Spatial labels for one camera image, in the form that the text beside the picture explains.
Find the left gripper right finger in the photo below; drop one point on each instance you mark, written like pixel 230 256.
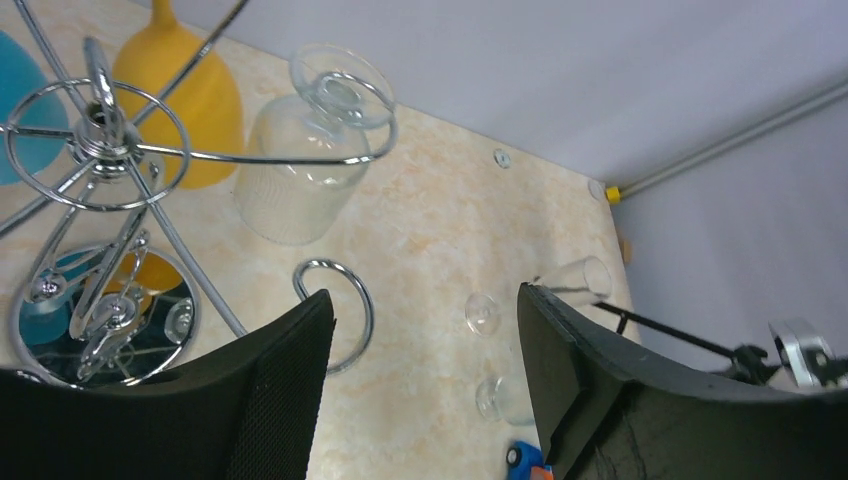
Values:
pixel 606 407

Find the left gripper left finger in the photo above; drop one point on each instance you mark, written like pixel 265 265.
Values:
pixel 247 410

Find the clear flute wine glass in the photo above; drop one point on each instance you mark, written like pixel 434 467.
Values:
pixel 581 282

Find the clear ribbed short glass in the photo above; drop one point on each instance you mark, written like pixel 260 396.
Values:
pixel 319 134

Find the yellow wine glass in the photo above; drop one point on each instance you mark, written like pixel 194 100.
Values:
pixel 207 102

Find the blue wine glass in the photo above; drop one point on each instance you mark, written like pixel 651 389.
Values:
pixel 20 76

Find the blue orange toy car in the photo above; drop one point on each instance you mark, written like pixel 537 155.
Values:
pixel 526 462

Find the black perforated music stand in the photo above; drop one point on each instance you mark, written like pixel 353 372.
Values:
pixel 746 361

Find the yellow corner clip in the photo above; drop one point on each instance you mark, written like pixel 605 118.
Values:
pixel 613 195

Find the metal washer on table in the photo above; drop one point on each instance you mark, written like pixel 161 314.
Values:
pixel 502 158

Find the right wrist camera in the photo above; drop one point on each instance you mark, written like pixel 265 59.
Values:
pixel 806 357

